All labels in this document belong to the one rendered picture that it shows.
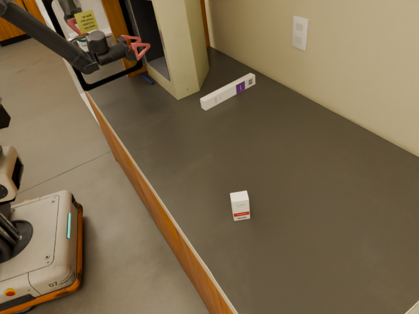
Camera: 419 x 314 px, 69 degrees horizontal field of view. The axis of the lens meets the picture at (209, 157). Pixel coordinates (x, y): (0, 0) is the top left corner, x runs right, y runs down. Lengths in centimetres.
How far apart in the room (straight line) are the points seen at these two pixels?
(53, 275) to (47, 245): 19
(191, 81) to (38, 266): 121
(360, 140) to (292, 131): 22
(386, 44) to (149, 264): 159
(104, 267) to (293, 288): 146
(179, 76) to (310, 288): 92
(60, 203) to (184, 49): 127
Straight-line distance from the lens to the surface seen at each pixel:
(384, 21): 104
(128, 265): 198
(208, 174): 96
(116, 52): 131
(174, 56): 126
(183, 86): 132
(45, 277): 184
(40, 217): 209
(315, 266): 78
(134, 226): 212
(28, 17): 116
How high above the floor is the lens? 163
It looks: 42 degrees down
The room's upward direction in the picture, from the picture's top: 10 degrees counter-clockwise
